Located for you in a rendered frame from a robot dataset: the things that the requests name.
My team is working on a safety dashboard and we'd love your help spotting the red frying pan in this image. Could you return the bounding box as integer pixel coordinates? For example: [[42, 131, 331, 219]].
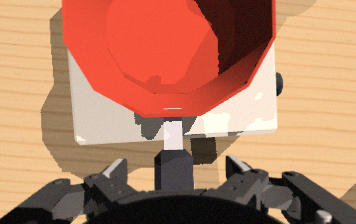
[[62, 0, 276, 191]]

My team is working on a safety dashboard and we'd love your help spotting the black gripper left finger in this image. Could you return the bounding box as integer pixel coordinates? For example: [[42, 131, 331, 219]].
[[0, 159, 154, 224]]

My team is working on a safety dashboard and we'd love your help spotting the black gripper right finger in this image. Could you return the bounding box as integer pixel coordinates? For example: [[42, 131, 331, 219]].
[[202, 155, 356, 224]]

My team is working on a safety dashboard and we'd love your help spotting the white hot plate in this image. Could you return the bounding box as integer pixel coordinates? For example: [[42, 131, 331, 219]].
[[68, 42, 283, 145]]

